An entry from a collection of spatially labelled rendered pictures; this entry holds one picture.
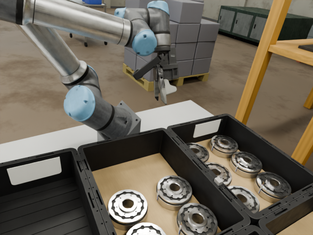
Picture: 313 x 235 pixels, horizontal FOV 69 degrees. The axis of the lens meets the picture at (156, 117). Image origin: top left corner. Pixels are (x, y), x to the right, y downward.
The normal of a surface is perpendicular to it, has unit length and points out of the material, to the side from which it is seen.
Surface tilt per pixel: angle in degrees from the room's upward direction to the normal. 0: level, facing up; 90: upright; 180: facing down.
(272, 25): 90
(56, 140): 0
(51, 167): 90
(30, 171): 90
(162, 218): 0
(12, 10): 104
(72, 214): 0
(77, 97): 50
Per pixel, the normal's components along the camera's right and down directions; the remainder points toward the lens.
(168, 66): 0.18, 0.16
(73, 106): -0.49, -0.33
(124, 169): 0.11, -0.85
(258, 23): -0.83, 0.22
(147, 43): 0.31, 0.70
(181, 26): 0.52, 0.49
